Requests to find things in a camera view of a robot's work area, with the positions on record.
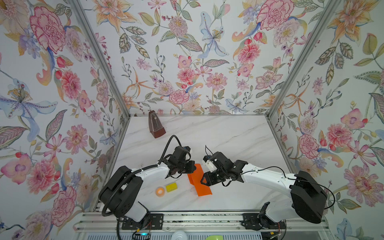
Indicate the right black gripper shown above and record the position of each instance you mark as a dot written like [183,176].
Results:
[207,177]

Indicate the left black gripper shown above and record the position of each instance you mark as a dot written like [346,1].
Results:
[191,164]

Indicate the orange square paper sheet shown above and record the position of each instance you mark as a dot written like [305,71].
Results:
[195,180]

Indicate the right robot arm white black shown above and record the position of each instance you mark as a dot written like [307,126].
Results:
[306,199]

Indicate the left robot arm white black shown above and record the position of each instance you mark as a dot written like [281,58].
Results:
[119,195]

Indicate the yellow rectangular block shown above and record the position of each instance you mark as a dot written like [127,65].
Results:
[171,187]

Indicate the orange tape roll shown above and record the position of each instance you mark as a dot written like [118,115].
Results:
[160,192]

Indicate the brown wooden metronome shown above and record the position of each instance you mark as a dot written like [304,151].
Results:
[155,126]

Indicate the green object at edge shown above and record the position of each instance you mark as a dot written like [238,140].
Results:
[215,237]

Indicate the white round object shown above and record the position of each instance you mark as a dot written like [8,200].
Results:
[179,235]

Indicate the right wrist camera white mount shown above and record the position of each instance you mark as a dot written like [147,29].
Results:
[209,165]

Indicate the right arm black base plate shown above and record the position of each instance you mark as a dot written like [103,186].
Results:
[252,221]

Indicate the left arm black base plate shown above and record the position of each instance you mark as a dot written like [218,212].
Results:
[149,222]

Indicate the aluminium front rail frame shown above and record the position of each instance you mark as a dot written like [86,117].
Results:
[211,221]

